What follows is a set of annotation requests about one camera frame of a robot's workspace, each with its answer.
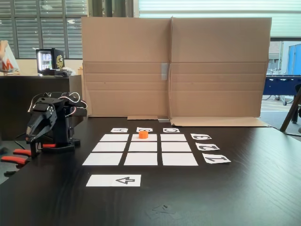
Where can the round orange token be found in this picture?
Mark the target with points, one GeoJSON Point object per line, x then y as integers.
{"type": "Point", "coordinates": [143, 134]}

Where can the white paper grid square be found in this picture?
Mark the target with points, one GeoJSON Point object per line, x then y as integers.
{"type": "Point", "coordinates": [102, 159]}
{"type": "Point", "coordinates": [173, 137]}
{"type": "Point", "coordinates": [109, 147]}
{"type": "Point", "coordinates": [152, 138]}
{"type": "Point", "coordinates": [140, 159]}
{"type": "Point", "coordinates": [179, 159]}
{"type": "Point", "coordinates": [142, 147]}
{"type": "Point", "coordinates": [114, 137]}
{"type": "Point", "coordinates": [176, 147]}

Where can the dark wooden counter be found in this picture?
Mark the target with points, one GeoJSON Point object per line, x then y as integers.
{"type": "Point", "coordinates": [14, 94]}

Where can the small black object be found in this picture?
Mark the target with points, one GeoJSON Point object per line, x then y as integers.
{"type": "Point", "coordinates": [61, 74]}

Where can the black mini fridge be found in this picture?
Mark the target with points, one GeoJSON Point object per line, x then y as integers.
{"type": "Point", "coordinates": [56, 61]}

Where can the white plastic bag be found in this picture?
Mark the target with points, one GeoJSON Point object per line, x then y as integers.
{"type": "Point", "coordinates": [8, 63]}

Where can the paper sheet letter A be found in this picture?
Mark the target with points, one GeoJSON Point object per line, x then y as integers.
{"type": "Point", "coordinates": [114, 131]}

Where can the white arrow paper sheet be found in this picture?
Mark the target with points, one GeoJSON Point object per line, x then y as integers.
{"type": "Point", "coordinates": [101, 180]}

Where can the paper sheet letter B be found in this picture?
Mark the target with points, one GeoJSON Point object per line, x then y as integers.
{"type": "Point", "coordinates": [150, 129]}

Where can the grey tape strip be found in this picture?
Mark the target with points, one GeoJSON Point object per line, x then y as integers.
{"type": "Point", "coordinates": [165, 71]}
{"type": "Point", "coordinates": [163, 119]}

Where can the paper sheet letter C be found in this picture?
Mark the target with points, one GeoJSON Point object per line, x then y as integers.
{"type": "Point", "coordinates": [165, 131]}

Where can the paper sheet number 3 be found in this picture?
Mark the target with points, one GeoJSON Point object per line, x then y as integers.
{"type": "Point", "coordinates": [208, 138]}

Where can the paper sheet number 2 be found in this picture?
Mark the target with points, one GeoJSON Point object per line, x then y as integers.
{"type": "Point", "coordinates": [215, 148]}

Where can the paper sheet number 1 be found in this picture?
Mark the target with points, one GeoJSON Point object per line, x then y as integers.
{"type": "Point", "coordinates": [223, 160]}

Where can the brown cardboard screen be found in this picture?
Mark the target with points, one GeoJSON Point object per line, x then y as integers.
{"type": "Point", "coordinates": [211, 47]}

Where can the black stand leg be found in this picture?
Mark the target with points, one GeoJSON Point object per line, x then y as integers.
{"type": "Point", "coordinates": [290, 113]}

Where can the blue container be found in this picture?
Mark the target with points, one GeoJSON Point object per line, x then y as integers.
{"type": "Point", "coordinates": [295, 58]}

